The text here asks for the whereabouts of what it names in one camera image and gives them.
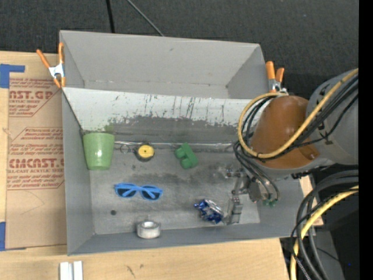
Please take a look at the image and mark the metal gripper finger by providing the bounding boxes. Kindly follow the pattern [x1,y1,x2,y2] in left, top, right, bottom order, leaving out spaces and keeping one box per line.
[223,196,244,226]
[224,167,247,181]

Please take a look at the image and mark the blue and silver crumpled packet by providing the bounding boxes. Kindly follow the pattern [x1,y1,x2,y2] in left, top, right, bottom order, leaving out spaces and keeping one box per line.
[193,198,226,225]

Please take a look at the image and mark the green toy block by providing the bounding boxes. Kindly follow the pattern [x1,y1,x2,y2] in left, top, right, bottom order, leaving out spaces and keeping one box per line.
[174,142,200,170]

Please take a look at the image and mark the grey metal bin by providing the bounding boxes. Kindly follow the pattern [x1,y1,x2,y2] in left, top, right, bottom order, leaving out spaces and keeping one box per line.
[59,30,307,256]

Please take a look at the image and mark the grey tape roll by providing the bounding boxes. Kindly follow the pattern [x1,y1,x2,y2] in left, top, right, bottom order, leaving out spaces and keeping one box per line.
[136,219,162,240]

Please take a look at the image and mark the blue sunglasses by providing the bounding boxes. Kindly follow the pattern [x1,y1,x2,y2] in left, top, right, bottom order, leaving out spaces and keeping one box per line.
[114,183,164,201]

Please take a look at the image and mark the yellow and black round disc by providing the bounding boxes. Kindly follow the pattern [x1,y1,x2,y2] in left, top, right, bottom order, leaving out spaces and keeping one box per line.
[119,142,155,163]

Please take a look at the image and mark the green plastic cup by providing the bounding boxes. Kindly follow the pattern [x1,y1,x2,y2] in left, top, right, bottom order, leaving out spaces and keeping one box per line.
[82,131,115,171]

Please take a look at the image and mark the brown cardboard board red print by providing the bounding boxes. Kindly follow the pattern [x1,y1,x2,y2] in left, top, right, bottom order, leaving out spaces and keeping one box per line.
[0,50,68,251]

